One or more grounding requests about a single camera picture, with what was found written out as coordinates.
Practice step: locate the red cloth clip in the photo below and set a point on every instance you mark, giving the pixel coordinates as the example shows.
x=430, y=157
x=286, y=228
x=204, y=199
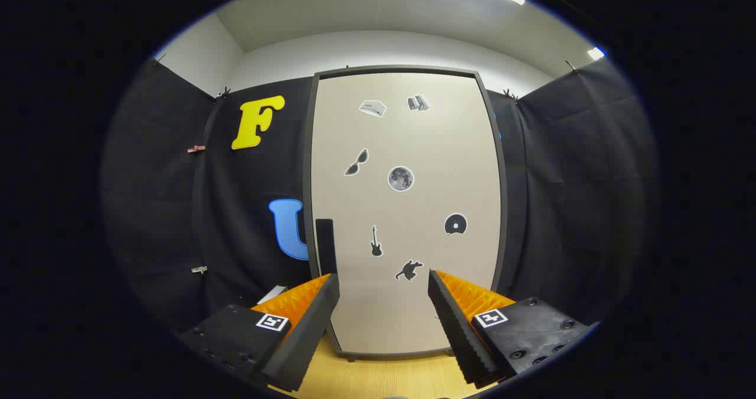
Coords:
x=196, y=149

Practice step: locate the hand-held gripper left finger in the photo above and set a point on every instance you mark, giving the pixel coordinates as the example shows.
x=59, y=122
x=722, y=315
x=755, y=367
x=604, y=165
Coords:
x=310, y=334

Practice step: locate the black backdrop cloth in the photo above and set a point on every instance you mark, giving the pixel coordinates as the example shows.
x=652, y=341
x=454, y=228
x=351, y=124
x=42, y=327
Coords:
x=165, y=210

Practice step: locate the grey cabinet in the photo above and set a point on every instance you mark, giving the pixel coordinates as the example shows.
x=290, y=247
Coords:
x=503, y=180

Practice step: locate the small ceiling light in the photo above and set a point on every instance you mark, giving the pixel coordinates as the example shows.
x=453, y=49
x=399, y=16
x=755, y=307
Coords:
x=595, y=53

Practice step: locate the white cloth clip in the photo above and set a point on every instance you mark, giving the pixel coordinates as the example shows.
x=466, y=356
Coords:
x=199, y=269

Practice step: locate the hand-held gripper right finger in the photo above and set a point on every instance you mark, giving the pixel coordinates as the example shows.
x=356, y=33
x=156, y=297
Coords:
x=458, y=334

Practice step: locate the green book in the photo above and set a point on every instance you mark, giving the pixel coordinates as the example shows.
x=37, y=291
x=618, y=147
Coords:
x=273, y=294

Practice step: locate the black cloth clip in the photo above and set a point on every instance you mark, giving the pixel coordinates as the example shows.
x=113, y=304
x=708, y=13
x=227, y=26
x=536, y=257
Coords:
x=158, y=59
x=223, y=92
x=570, y=65
x=510, y=95

